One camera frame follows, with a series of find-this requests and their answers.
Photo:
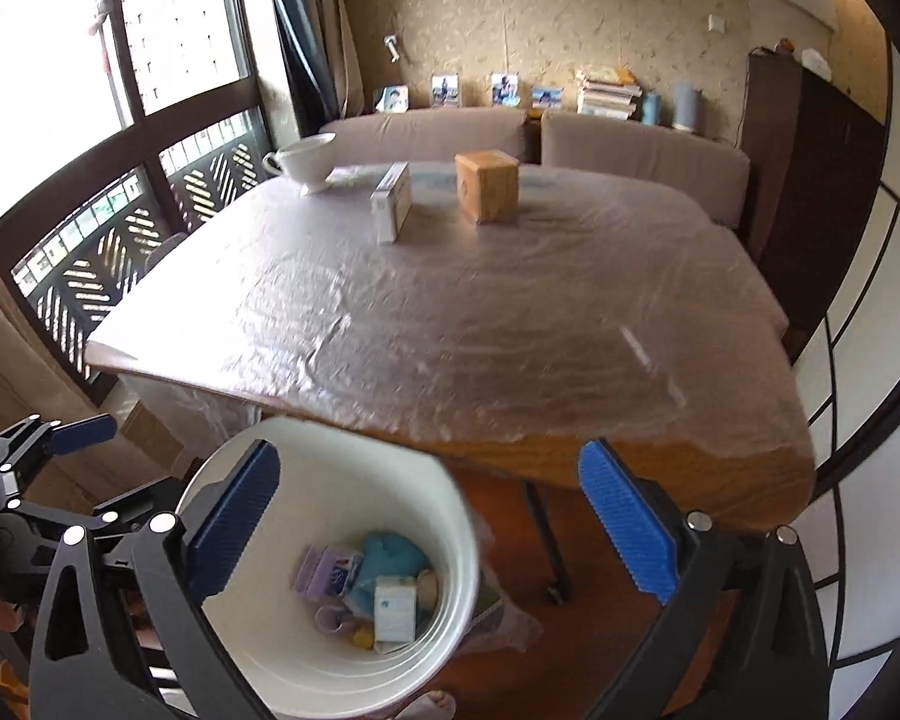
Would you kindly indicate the white plastic bucket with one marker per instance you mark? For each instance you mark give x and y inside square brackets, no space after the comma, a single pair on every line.
[420,495]

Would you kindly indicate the black table leg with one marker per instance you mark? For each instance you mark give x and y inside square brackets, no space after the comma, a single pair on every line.
[544,540]

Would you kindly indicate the grey cylinder speaker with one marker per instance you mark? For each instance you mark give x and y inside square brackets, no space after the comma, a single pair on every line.
[686,106]

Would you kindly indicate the brown upholstered bench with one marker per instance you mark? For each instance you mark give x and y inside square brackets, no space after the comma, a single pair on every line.
[427,135]
[645,157]

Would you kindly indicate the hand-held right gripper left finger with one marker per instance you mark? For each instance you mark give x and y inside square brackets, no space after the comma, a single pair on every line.
[232,525]

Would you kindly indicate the metal wall hook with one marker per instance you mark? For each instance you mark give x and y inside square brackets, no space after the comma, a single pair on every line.
[392,49]

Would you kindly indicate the dark wooden cabinet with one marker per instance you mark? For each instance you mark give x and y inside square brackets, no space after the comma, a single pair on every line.
[810,187]

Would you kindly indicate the beige curtain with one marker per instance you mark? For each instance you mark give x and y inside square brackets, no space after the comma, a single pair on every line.
[345,15]

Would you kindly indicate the stack of books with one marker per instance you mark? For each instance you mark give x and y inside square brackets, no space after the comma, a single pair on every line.
[607,94]

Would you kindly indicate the white panel sliding screen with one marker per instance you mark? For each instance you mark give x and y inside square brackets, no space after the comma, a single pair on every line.
[892,390]

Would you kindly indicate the wooden cube box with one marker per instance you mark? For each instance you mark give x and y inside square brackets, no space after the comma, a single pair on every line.
[487,184]

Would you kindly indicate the wall light switch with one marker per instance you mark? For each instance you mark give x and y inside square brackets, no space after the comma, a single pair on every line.
[716,22]

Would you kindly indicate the white ornament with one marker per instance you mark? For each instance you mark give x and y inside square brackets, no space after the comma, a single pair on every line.
[815,62]

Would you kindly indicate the grey chair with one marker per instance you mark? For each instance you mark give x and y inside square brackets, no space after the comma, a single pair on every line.
[166,249]

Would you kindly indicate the clear plastic table cover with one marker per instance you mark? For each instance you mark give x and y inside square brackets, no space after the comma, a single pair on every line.
[457,315]

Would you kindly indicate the long white medicine box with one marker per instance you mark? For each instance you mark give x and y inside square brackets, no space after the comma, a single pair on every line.
[390,202]

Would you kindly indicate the framed photo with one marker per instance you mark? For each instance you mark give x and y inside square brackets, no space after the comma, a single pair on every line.
[546,97]
[504,88]
[392,97]
[445,90]

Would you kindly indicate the dark curtain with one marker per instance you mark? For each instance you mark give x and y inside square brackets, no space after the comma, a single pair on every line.
[296,37]

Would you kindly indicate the lattice balcony railing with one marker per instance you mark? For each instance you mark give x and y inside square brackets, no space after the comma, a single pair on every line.
[105,255]

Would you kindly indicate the white footed cup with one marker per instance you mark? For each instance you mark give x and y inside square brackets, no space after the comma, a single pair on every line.
[307,161]

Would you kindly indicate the small brown ornament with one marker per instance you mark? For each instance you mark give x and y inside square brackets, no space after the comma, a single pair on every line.
[784,46]

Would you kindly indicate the small white carton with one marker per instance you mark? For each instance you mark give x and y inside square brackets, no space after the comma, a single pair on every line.
[394,607]

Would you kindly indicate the purple hair roller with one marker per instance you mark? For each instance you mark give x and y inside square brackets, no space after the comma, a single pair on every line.
[334,621]
[311,574]

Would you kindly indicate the blue white tissue pack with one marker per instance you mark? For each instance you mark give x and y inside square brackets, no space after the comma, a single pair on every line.
[390,555]

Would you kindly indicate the teal cylinder tin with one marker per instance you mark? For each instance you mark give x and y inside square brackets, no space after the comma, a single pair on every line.
[651,109]

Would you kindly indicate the cardboard box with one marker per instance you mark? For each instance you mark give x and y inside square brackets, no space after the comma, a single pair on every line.
[154,431]

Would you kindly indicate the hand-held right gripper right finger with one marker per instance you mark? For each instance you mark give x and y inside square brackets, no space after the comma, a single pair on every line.
[630,532]

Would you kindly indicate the dark window frame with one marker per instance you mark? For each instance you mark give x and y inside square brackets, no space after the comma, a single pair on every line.
[131,52]

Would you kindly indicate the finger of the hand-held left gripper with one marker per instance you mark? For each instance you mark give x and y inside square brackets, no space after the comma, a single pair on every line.
[82,431]
[139,510]

